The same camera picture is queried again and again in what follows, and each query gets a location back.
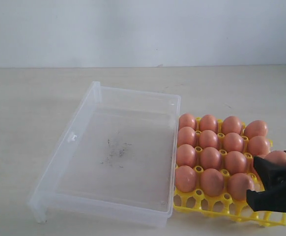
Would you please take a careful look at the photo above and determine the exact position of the clear plastic bin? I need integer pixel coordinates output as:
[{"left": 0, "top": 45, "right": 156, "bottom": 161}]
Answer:
[{"left": 28, "top": 82, "right": 180, "bottom": 227}]

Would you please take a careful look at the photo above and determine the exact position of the yellow plastic egg tray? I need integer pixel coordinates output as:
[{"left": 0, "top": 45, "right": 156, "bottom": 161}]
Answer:
[{"left": 173, "top": 117, "right": 286, "bottom": 226}]

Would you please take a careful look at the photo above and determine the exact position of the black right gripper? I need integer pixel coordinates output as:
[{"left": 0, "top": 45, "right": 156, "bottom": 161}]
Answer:
[{"left": 246, "top": 156, "right": 286, "bottom": 213}]

